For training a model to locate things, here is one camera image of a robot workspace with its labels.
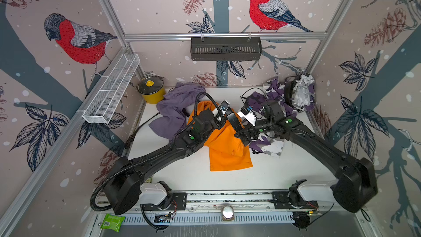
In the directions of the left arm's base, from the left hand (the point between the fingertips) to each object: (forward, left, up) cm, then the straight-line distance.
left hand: (224, 103), depth 76 cm
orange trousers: (-15, -1, -20) cm, 25 cm away
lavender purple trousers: (+14, +32, -22) cm, 41 cm away
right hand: (-8, -7, -8) cm, 13 cm away
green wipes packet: (-44, +48, -27) cm, 70 cm away
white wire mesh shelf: (+7, +56, +3) cm, 56 cm away
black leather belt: (+6, +49, -27) cm, 56 cm away
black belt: (-7, -4, -3) cm, 9 cm away
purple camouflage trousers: (+25, -57, -24) cm, 67 cm away
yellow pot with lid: (+31, +49, -21) cm, 62 cm away
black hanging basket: (+47, -3, 0) cm, 47 cm away
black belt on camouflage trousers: (+32, -47, -17) cm, 59 cm away
